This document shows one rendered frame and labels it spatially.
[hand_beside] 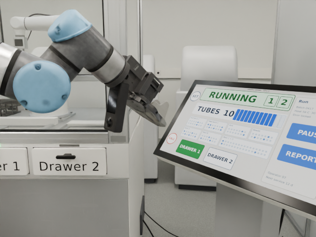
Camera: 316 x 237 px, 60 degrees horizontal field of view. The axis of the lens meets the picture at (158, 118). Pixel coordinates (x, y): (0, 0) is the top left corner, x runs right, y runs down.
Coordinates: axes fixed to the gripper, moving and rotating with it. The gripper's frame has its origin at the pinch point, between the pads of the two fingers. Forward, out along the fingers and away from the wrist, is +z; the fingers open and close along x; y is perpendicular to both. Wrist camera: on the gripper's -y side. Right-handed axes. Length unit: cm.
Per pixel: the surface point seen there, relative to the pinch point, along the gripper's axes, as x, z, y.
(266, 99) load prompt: -16.2, 14.5, 20.9
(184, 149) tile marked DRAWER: 1.8, 14.6, 0.1
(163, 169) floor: 181, 195, 22
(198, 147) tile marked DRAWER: -2.7, 14.6, 2.0
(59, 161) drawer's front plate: 49, 7, -23
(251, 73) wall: 164, 241, 208
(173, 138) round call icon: 8.3, 14.6, 2.3
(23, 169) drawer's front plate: 59, 0, -32
